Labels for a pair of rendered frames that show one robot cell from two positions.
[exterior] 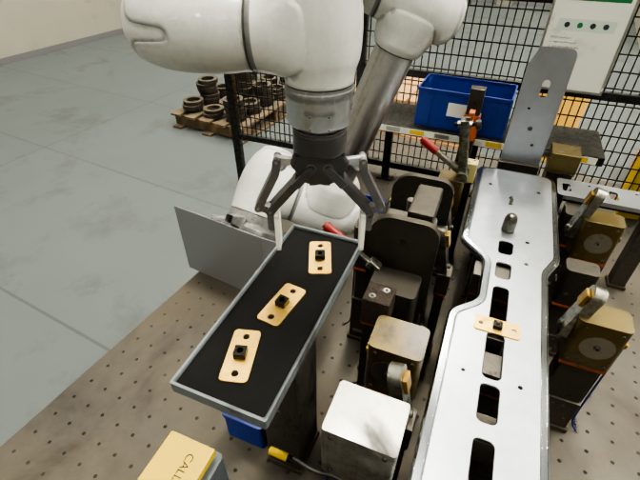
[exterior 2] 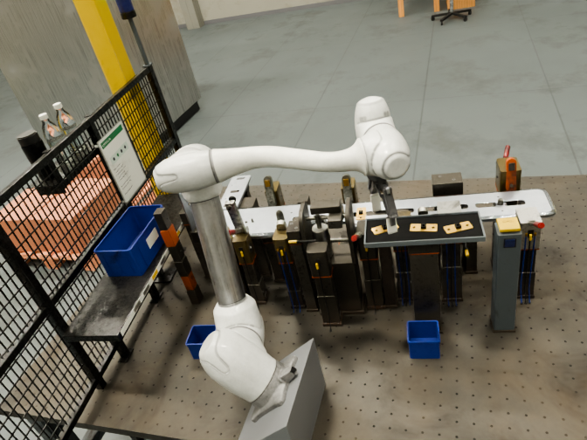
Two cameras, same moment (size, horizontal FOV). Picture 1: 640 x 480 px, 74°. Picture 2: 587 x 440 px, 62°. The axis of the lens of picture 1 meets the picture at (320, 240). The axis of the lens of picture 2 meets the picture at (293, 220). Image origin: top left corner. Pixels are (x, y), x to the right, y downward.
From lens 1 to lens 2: 1.66 m
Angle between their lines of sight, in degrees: 73
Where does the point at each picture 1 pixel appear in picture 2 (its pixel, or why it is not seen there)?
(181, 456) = (505, 223)
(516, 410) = (402, 204)
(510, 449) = (420, 203)
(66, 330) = not seen: outside the picture
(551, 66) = not seen: hidden behind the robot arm
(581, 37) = (122, 160)
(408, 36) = not seen: hidden behind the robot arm
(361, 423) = (452, 209)
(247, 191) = (260, 361)
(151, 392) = (440, 417)
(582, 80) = (137, 178)
